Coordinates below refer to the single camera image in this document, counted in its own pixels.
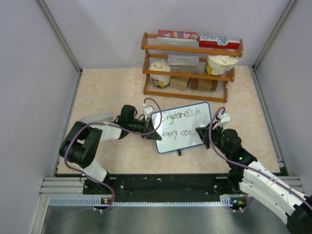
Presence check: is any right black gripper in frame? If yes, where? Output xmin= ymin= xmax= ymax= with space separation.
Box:
xmin=196 ymin=121 xmax=230 ymax=157

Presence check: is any white bag left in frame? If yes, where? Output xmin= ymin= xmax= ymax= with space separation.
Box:
xmin=149 ymin=59 xmax=171 ymax=88

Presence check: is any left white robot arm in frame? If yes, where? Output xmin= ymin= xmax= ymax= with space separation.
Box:
xmin=59 ymin=104 xmax=162 ymax=194

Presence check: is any white bag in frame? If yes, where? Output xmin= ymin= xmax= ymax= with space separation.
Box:
xmin=204 ymin=55 xmax=239 ymax=76
xmin=149 ymin=59 xmax=171 ymax=88

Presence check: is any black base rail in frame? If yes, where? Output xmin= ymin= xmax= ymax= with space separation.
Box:
xmin=82 ymin=173 xmax=263 ymax=203

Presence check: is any brown cardboard box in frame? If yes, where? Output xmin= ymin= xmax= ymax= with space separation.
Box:
xmin=170 ymin=77 xmax=190 ymax=90

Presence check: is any clear plastic box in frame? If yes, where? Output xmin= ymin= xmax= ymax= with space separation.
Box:
xmin=167 ymin=55 xmax=199 ymax=67

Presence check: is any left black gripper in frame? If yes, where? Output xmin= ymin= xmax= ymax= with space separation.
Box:
xmin=128 ymin=117 xmax=161 ymax=140

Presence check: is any white bag right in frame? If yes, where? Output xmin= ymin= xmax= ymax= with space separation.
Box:
xmin=204 ymin=55 xmax=239 ymax=76

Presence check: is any blue framed whiteboard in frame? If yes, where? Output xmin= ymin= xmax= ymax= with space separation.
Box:
xmin=151 ymin=102 xmax=212 ymax=154

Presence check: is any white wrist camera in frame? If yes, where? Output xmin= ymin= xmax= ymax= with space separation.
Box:
xmin=213 ymin=112 xmax=231 ymax=130
xmin=143 ymin=102 xmax=154 ymax=120

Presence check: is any red white box right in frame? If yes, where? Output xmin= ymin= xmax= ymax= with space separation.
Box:
xmin=199 ymin=35 xmax=240 ymax=50

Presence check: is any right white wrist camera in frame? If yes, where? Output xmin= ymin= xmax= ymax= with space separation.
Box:
xmin=213 ymin=112 xmax=231 ymax=130

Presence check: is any red foil box left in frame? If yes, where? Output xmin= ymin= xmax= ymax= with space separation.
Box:
xmin=156 ymin=30 xmax=197 ymax=40

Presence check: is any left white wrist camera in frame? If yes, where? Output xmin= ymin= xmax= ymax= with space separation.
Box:
xmin=143 ymin=102 xmax=154 ymax=120

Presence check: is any grey cable duct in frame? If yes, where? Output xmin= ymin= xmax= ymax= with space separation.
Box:
xmin=48 ymin=194 xmax=247 ymax=208

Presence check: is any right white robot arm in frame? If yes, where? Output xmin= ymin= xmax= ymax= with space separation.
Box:
xmin=196 ymin=126 xmax=312 ymax=234

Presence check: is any wooden three tier rack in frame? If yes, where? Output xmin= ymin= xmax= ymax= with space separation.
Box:
xmin=141 ymin=32 xmax=244 ymax=103

